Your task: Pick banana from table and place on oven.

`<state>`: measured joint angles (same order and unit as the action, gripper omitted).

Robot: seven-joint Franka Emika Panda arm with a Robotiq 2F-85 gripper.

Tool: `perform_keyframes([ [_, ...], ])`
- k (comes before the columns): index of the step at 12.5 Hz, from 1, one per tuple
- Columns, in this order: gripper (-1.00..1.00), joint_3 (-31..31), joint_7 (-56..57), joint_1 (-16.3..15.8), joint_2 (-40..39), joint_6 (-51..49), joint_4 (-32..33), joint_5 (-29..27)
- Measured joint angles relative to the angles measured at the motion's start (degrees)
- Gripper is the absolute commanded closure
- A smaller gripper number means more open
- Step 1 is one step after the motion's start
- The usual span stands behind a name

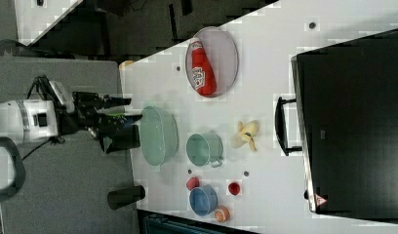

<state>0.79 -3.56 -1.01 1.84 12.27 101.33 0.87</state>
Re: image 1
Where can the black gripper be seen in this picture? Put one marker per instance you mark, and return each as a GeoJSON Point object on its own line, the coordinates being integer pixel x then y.
{"type": "Point", "coordinates": [85, 115]}

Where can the peeled toy banana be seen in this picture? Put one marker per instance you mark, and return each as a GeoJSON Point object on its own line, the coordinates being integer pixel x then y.
{"type": "Point", "coordinates": [245, 134]}

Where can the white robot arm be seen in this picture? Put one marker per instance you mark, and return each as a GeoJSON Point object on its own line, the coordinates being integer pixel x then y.
{"type": "Point", "coordinates": [50, 118]}

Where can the black toaster oven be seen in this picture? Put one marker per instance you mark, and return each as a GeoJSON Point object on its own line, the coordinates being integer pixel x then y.
{"type": "Point", "coordinates": [346, 97]}

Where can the green colander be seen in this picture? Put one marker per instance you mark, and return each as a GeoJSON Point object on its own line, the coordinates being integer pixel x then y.
{"type": "Point", "coordinates": [158, 135]}

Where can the black cylinder cup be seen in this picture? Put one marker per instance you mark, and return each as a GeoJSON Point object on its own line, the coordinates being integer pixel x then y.
{"type": "Point", "coordinates": [123, 197]}

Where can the green mug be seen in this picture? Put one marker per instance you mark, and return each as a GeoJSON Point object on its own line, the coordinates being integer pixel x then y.
{"type": "Point", "coordinates": [204, 149]}

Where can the red ketchup bottle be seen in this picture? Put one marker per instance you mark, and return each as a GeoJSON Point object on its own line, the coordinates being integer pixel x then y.
{"type": "Point", "coordinates": [202, 73]}

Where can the toy strawberry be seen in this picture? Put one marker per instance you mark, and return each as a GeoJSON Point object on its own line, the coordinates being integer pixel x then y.
{"type": "Point", "coordinates": [192, 183]}

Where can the round grey plate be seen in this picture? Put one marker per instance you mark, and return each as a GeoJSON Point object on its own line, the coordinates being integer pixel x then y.
{"type": "Point", "coordinates": [222, 55]}

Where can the blue mug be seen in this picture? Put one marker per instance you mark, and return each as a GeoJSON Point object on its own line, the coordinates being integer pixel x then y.
{"type": "Point", "coordinates": [203, 200]}

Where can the small red toy fruit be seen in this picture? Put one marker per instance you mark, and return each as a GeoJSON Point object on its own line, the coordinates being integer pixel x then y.
{"type": "Point", "coordinates": [234, 188]}

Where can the toy orange slice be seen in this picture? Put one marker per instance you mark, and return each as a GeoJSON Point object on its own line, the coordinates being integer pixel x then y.
{"type": "Point", "coordinates": [222, 214]}

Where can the blue metal frame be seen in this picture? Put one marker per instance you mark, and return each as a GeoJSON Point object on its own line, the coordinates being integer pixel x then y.
{"type": "Point", "coordinates": [158, 224]}

